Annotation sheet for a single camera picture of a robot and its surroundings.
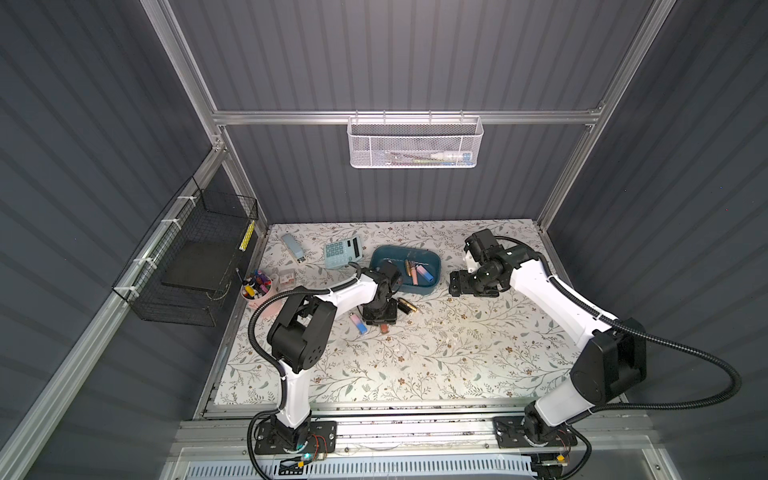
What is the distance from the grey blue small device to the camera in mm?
1094

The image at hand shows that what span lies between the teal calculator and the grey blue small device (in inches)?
3.4

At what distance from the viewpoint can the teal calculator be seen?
3.61 feet
